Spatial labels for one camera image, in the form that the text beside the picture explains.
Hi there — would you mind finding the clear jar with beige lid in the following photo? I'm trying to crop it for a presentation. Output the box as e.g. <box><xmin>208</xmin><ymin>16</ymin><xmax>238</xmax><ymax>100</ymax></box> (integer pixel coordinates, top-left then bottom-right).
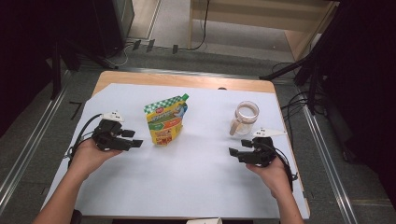
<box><xmin>229</xmin><ymin>100</ymin><xmax>261</xmax><ymax>136</ymax></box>

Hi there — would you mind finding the light wooden shelf unit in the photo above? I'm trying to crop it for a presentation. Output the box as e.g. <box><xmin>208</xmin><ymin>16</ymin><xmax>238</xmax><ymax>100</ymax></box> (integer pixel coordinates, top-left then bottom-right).
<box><xmin>186</xmin><ymin>0</ymin><xmax>340</xmax><ymax>62</ymax></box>

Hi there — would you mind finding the black floor cable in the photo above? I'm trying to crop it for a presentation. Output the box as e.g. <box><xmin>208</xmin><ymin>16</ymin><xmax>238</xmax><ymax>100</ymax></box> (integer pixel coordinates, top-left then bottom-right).
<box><xmin>279</xmin><ymin>91</ymin><xmax>316</xmax><ymax>147</ymax></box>
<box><xmin>271</xmin><ymin>61</ymin><xmax>297</xmax><ymax>76</ymax></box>

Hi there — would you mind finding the white floor cable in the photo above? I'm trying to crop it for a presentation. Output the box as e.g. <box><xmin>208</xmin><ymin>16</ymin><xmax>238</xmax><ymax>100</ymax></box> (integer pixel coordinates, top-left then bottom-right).
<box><xmin>104</xmin><ymin>43</ymin><xmax>134</xmax><ymax>68</ymax></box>

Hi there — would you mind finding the person's dark clothing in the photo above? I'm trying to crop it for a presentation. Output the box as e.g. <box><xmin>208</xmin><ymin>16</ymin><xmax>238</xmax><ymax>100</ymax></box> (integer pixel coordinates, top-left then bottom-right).
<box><xmin>69</xmin><ymin>208</ymin><xmax>83</xmax><ymax>224</ymax></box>

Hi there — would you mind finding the black cabinet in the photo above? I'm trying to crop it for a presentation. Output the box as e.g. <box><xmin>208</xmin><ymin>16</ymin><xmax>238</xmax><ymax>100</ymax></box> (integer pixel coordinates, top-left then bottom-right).
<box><xmin>92</xmin><ymin>0</ymin><xmax>135</xmax><ymax>59</ymax></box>

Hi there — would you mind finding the person's left hand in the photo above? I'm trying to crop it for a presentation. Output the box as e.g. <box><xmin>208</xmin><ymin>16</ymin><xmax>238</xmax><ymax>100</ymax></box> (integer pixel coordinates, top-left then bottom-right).
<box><xmin>68</xmin><ymin>138</ymin><xmax>123</xmax><ymax>182</ymax></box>

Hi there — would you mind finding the black hanging cable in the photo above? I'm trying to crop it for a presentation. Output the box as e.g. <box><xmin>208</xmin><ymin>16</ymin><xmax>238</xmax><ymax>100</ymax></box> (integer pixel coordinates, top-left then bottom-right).
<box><xmin>186</xmin><ymin>0</ymin><xmax>210</xmax><ymax>51</ymax></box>

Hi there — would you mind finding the metal floor rail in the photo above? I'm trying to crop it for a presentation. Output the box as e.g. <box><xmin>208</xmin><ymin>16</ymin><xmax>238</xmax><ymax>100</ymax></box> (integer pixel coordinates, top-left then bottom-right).
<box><xmin>0</xmin><ymin>69</ymin><xmax>73</xmax><ymax>216</ymax></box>
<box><xmin>78</xmin><ymin>63</ymin><xmax>300</xmax><ymax>86</ymax></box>
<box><xmin>300</xmin><ymin>102</ymin><xmax>359</xmax><ymax>224</ymax></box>

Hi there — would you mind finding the black curtain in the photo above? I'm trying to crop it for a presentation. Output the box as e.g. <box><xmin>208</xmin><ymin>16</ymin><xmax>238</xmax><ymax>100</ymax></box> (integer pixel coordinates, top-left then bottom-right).
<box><xmin>323</xmin><ymin>0</ymin><xmax>396</xmax><ymax>200</ymax></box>
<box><xmin>0</xmin><ymin>0</ymin><xmax>94</xmax><ymax>138</ymax></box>

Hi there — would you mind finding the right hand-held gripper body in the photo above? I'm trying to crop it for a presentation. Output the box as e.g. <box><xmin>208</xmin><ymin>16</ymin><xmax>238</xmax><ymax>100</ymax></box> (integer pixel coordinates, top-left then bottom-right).
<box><xmin>236</xmin><ymin>127</ymin><xmax>288</xmax><ymax>168</ymax></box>

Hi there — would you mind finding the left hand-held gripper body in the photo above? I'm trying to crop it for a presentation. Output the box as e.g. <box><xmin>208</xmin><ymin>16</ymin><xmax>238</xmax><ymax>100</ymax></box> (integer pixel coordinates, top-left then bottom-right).
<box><xmin>91</xmin><ymin>110</ymin><xmax>134</xmax><ymax>153</ymax></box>

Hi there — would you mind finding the left hand-held gripper cable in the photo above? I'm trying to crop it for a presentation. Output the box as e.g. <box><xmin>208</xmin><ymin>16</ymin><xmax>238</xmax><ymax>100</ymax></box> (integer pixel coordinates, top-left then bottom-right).
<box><xmin>64</xmin><ymin>113</ymin><xmax>104</xmax><ymax>169</ymax></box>

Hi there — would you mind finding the black metal stand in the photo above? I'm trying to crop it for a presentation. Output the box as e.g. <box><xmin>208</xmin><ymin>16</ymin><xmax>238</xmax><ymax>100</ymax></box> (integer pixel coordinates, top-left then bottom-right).
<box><xmin>260</xmin><ymin>0</ymin><xmax>344</xmax><ymax>115</ymax></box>
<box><xmin>50</xmin><ymin>36</ymin><xmax>120</xmax><ymax>101</ymax></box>

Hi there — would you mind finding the yellow spouted food pouch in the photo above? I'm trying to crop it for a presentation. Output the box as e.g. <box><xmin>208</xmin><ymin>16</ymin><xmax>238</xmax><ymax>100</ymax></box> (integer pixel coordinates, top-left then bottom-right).
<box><xmin>143</xmin><ymin>92</ymin><xmax>190</xmax><ymax>147</ymax></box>

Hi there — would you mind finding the person's right hand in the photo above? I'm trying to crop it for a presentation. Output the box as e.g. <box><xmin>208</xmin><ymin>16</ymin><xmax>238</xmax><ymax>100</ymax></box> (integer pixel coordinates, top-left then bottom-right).
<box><xmin>246</xmin><ymin>156</ymin><xmax>294</xmax><ymax>201</ymax></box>

